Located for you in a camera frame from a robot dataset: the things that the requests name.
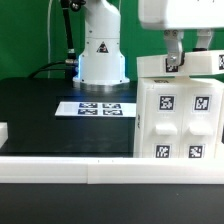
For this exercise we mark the white U-shaped fence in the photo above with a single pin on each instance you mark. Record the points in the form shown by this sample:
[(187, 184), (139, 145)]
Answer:
[(110, 170)]

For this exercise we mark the white cabinet body box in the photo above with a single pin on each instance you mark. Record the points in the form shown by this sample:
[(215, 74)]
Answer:
[(143, 85)]

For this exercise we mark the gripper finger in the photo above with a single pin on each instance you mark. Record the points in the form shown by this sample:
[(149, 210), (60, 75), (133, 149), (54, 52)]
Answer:
[(175, 52), (204, 39)]

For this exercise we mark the white door panel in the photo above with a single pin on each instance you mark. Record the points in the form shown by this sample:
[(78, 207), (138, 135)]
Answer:
[(162, 122), (200, 121)]

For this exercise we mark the white marker base sheet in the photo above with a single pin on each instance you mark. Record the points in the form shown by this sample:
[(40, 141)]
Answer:
[(96, 109)]

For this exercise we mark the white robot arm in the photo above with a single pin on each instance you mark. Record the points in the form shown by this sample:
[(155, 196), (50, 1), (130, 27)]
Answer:
[(101, 65)]

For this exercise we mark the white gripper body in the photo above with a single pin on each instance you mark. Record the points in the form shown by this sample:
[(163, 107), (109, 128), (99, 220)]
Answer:
[(181, 14)]

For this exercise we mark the white cabinet top block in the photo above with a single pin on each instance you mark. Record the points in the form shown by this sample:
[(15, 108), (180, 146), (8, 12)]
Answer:
[(198, 63)]

